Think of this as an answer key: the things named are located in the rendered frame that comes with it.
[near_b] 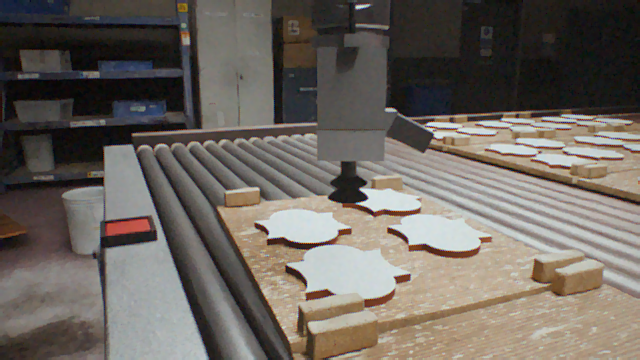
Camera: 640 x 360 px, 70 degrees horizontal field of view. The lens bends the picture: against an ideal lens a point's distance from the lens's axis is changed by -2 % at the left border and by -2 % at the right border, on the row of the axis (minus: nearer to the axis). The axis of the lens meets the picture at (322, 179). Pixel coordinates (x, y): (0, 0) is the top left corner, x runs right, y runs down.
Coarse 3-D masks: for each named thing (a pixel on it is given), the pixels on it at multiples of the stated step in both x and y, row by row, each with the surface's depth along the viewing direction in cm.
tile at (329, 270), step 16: (304, 256) 53; (320, 256) 53; (336, 256) 53; (352, 256) 53; (368, 256) 53; (288, 272) 51; (304, 272) 49; (320, 272) 49; (336, 272) 49; (352, 272) 49; (368, 272) 49; (384, 272) 49; (400, 272) 49; (320, 288) 46; (336, 288) 46; (352, 288) 46; (368, 288) 46; (384, 288) 46; (368, 304) 44
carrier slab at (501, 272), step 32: (224, 224) 68; (352, 224) 67; (384, 224) 67; (480, 224) 67; (256, 256) 56; (288, 256) 56; (384, 256) 56; (416, 256) 56; (480, 256) 56; (512, 256) 56; (256, 288) 50; (288, 288) 48; (416, 288) 48; (448, 288) 48; (480, 288) 48; (512, 288) 48; (544, 288) 48; (288, 320) 42; (384, 320) 42; (416, 320) 43; (288, 352) 39
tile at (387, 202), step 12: (372, 192) 80; (384, 192) 80; (396, 192) 80; (348, 204) 75; (360, 204) 73; (372, 204) 73; (384, 204) 73; (396, 204) 73; (408, 204) 73; (420, 204) 73; (396, 216) 71
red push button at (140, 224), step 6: (120, 222) 70; (126, 222) 70; (132, 222) 70; (138, 222) 70; (144, 222) 70; (108, 228) 67; (114, 228) 67; (120, 228) 67; (126, 228) 67; (132, 228) 67; (138, 228) 67; (144, 228) 67; (108, 234) 65
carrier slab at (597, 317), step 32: (608, 288) 48; (448, 320) 42; (480, 320) 42; (512, 320) 42; (544, 320) 42; (576, 320) 42; (608, 320) 42; (352, 352) 37; (384, 352) 37; (416, 352) 37; (448, 352) 37; (480, 352) 37; (512, 352) 37; (544, 352) 37; (576, 352) 37; (608, 352) 37
